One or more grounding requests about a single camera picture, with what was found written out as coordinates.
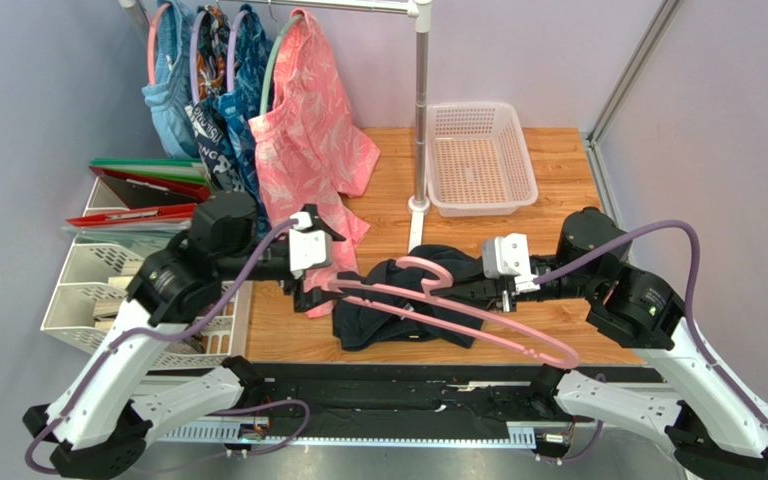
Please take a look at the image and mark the orange patterned shorts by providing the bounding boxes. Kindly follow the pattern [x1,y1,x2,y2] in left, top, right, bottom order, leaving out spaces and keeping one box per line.
[190,5,230,101]

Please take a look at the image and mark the white file organizer rack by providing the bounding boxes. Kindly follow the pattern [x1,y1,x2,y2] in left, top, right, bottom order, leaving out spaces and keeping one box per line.
[41,179,253,371]

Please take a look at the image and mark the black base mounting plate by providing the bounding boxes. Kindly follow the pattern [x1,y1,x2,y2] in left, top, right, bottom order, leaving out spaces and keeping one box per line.
[241,363,573,440]

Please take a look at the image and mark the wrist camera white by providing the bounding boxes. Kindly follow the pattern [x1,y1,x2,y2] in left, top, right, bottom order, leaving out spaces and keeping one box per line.
[288,212,334,279]
[481,233,540,294]

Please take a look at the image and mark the red clipboard folder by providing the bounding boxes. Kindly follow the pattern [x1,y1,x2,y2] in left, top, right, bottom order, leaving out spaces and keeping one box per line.
[66,166,212,228]

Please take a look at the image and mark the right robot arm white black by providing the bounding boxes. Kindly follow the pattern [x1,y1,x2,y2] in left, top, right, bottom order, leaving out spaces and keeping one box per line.
[433,207,768,479]

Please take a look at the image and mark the pink fish print shorts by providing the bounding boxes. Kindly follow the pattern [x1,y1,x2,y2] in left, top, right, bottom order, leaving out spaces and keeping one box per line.
[249,8,380,289]

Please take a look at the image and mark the dark navy shorts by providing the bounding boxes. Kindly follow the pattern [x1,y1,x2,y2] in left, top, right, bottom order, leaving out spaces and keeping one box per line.
[332,244,483,351]

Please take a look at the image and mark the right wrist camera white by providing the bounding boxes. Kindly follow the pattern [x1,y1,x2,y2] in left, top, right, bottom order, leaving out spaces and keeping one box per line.
[481,233,540,294]

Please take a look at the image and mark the pink plastic hanger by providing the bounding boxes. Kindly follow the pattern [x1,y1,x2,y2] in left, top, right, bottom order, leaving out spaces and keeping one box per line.
[327,255,581,369]

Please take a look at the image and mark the light blue shorts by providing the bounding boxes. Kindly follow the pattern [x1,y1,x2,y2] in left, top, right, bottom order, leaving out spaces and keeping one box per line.
[142,1,198,159]

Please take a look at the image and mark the white plastic basket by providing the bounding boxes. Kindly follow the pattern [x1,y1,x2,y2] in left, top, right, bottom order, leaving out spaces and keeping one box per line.
[426,101,539,218]

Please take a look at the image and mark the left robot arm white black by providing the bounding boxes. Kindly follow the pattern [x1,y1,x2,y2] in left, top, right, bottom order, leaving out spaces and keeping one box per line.
[23,192,341,479]

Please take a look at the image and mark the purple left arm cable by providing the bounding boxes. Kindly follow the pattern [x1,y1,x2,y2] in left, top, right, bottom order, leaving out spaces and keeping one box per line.
[24,218,312,475]

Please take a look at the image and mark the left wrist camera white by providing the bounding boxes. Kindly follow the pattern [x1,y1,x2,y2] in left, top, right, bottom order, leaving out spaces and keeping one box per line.
[288,212,334,279]

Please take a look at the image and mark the green folder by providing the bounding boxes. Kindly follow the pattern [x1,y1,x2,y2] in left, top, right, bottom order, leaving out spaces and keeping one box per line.
[90,158,206,183]

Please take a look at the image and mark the metal clothes rack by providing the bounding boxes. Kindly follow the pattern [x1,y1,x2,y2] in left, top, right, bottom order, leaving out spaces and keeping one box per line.
[117,0,433,254]

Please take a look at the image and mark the blue patterned shorts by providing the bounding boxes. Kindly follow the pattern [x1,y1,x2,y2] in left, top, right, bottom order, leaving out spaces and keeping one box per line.
[186,4,273,237]

